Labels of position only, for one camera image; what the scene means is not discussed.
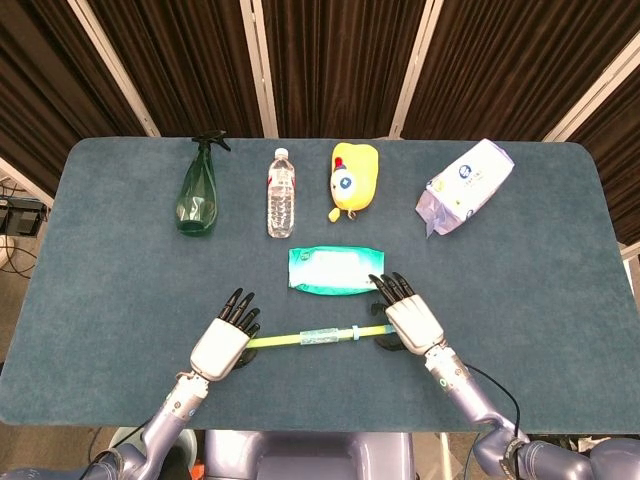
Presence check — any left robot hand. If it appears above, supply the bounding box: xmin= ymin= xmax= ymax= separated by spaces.
xmin=188 ymin=288 xmax=262 ymax=382

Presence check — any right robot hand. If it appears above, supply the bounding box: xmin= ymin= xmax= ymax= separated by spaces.
xmin=367 ymin=271 xmax=448 ymax=357

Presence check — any yellow telescopic rod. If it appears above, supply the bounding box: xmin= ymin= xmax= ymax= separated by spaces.
xmin=249 ymin=324 xmax=397 ymax=350

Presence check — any green wet wipes pack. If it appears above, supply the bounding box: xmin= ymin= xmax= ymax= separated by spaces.
xmin=287 ymin=244 xmax=387 ymax=296

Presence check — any pale green bin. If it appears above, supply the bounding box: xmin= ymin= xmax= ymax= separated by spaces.
xmin=168 ymin=428 xmax=199 ymax=464

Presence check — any blue felt table cover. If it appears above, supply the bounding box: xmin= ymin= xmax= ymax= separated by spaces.
xmin=0 ymin=135 xmax=640 ymax=435

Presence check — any purple-grey robot torso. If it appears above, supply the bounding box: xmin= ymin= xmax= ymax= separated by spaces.
xmin=202 ymin=429 xmax=414 ymax=480

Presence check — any green spray bottle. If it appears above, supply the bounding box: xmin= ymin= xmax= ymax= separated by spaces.
xmin=174 ymin=130 xmax=232 ymax=237

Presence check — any purple tissue pack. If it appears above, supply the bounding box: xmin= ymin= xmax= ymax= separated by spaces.
xmin=415 ymin=138 xmax=516 ymax=240

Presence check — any clear plastic water bottle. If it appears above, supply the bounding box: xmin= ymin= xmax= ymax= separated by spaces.
xmin=266 ymin=147 xmax=296 ymax=239

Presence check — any yellow plush toy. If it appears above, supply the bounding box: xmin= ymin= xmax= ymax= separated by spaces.
xmin=327 ymin=141 xmax=380 ymax=224

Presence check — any black equipment box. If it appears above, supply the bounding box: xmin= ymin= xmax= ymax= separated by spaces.
xmin=0 ymin=197 xmax=49 ymax=235

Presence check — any dark brown curtain panel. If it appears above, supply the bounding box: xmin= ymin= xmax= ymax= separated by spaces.
xmin=0 ymin=0 xmax=151 ymax=199
xmin=82 ymin=0 xmax=265 ymax=139
xmin=262 ymin=0 xmax=432 ymax=139
xmin=569 ymin=89 xmax=640 ymax=246
xmin=402 ymin=0 xmax=640 ymax=142

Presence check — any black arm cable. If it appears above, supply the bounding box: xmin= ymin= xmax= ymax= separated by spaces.
xmin=463 ymin=363 xmax=522 ymax=437
xmin=110 ymin=422 xmax=152 ymax=452

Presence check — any white frame post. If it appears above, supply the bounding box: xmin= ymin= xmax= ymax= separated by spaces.
xmin=388 ymin=0 xmax=444 ymax=141
xmin=542 ymin=33 xmax=640 ymax=143
xmin=239 ymin=0 xmax=280 ymax=139
xmin=66 ymin=0 xmax=162 ymax=138

